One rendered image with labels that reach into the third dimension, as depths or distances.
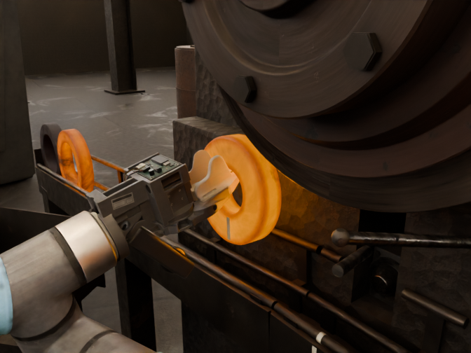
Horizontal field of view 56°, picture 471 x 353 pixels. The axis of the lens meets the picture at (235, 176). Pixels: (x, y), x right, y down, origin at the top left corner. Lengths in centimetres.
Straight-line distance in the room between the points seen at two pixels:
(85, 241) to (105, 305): 138
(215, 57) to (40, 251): 27
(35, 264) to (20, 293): 3
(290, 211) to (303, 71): 34
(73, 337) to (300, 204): 33
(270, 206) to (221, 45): 25
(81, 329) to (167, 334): 116
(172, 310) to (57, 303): 129
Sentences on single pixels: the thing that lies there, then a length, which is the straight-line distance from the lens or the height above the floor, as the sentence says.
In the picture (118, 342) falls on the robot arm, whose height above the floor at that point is 73.
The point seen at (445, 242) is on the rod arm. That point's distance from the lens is 39.
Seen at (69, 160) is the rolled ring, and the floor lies 68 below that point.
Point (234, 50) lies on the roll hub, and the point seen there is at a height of 103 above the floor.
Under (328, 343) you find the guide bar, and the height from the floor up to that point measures 71.
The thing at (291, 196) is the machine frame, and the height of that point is 81.
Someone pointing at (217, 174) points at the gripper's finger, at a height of 86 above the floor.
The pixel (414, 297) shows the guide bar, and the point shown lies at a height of 76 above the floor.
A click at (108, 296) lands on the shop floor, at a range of 193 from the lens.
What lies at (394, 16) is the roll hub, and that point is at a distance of 29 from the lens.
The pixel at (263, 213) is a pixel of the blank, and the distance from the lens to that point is 58.
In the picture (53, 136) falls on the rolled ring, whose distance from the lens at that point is 137.
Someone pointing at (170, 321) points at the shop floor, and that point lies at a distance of 175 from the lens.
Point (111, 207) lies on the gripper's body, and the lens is 52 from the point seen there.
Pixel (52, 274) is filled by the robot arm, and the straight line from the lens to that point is 51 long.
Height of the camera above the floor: 105
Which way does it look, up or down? 19 degrees down
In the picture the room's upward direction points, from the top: straight up
